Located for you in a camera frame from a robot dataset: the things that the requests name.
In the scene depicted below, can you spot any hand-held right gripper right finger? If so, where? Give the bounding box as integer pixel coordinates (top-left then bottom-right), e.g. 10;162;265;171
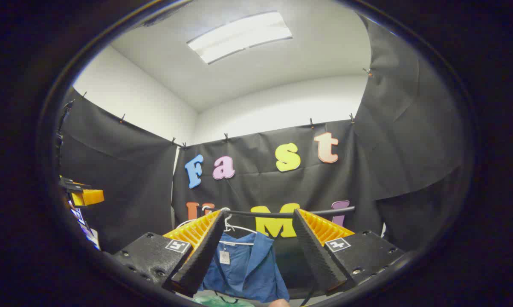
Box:
292;208;406;295

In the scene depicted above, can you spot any black clothes rail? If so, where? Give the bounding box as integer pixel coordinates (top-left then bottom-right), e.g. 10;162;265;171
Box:
203;206;356;219

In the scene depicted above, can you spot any white plastic hanger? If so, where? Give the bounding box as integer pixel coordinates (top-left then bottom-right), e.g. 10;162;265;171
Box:
176;206;216;229

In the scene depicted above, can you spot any black backdrop cloth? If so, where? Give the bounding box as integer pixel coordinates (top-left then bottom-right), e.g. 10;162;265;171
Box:
58;13;468;299

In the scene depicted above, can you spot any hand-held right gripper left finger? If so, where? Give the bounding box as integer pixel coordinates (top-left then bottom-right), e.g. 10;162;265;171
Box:
111;209;228;298

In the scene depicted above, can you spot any green laundry hamper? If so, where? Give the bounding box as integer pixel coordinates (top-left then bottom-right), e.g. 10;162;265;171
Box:
192;295;257;307

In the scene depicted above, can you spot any ceiling light panel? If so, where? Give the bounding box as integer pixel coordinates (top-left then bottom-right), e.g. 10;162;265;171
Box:
186;11;293;65

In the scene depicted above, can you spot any blue ribbed garment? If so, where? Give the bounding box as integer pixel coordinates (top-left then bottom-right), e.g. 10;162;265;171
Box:
199;232;290;303

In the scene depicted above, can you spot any white hanger with taped hook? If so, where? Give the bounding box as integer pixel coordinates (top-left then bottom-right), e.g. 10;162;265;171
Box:
219;208;258;246

